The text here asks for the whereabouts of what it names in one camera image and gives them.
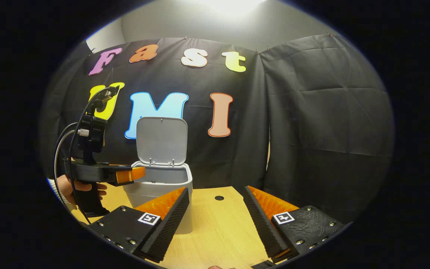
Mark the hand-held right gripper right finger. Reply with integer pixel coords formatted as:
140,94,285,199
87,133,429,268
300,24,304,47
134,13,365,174
243,186,344,263

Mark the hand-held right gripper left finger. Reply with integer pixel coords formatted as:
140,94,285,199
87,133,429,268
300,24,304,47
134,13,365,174
88,187,190,263

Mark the black cable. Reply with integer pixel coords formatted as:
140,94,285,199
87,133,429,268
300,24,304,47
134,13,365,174
53,123,90,225

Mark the white desktop garbage bin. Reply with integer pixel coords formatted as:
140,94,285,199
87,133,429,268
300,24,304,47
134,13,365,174
122,117,193,235

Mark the black backdrop cloth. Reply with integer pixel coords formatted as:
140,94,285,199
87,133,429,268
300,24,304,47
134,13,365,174
40,34,395,225

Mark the wooden desktop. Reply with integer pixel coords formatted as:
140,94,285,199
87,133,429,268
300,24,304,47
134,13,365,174
69,183,301,269

